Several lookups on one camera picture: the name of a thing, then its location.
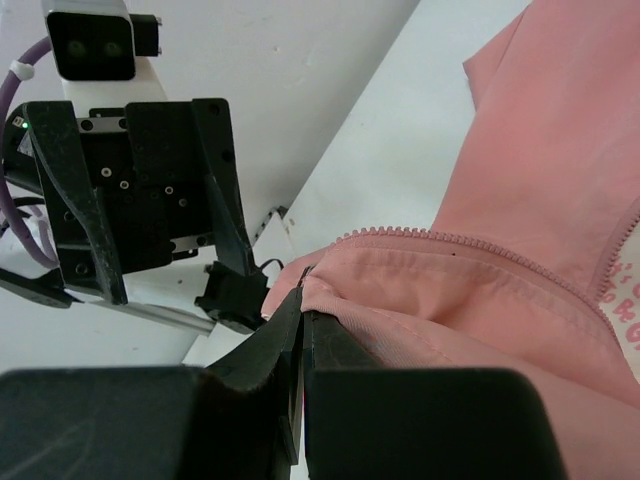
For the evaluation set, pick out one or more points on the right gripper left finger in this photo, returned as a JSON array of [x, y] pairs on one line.
[[238, 418]]

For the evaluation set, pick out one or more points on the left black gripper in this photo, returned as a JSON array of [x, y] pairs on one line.
[[138, 188]]

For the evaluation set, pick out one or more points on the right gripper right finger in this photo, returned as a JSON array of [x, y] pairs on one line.
[[366, 421]]

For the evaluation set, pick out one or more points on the pink hooded jacket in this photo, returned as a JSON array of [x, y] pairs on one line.
[[544, 191]]

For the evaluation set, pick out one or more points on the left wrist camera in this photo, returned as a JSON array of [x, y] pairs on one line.
[[103, 53]]

